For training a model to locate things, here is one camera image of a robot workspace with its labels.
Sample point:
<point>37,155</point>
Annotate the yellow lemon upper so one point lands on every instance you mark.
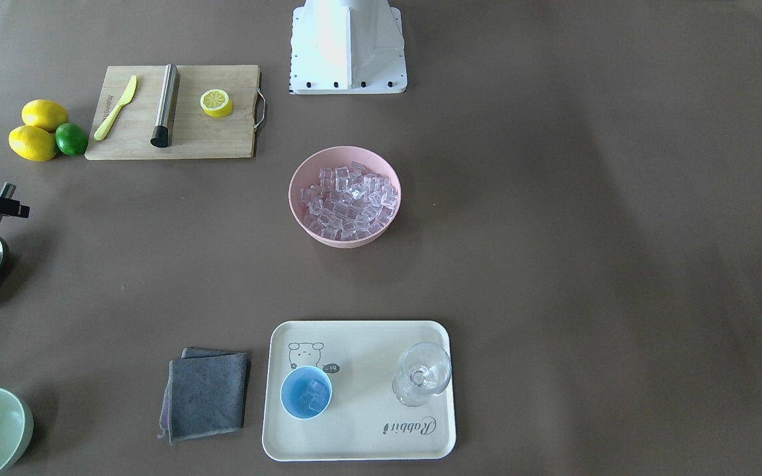
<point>44,114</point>

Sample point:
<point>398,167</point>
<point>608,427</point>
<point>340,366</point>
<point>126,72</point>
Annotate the grey folded cloth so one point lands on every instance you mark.
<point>205,394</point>

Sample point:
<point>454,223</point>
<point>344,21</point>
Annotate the steel muddler black tip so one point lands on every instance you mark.
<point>162,130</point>

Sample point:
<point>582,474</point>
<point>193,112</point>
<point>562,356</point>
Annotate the cream rabbit tray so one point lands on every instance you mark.
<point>364,420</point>

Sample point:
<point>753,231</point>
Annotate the half lemon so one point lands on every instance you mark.
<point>216,103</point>

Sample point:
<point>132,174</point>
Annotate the pink bowl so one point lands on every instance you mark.
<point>335,157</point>

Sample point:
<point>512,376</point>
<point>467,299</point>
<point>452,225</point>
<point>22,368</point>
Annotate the yellow lemon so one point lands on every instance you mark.
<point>33,143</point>
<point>44,114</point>

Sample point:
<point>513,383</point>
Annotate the light blue cup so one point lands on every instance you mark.
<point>306,392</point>

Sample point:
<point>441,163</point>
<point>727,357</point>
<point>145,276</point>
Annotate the yellow plastic knife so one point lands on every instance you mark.
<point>125,99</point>

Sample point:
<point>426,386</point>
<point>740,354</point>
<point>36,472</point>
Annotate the clear ice cubes pile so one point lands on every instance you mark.
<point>348,203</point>

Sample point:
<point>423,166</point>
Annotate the yellow lemon lower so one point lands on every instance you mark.
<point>33,143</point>

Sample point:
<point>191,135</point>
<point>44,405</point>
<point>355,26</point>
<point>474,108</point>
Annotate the bamboo cutting board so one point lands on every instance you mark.
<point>192,133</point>

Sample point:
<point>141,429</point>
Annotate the clear wine glass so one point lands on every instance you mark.
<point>423,371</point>

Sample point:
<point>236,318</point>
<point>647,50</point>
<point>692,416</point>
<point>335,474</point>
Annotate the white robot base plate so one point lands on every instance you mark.
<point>347,48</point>

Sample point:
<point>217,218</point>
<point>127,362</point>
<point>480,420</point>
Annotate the green lime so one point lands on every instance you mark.
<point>70,139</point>

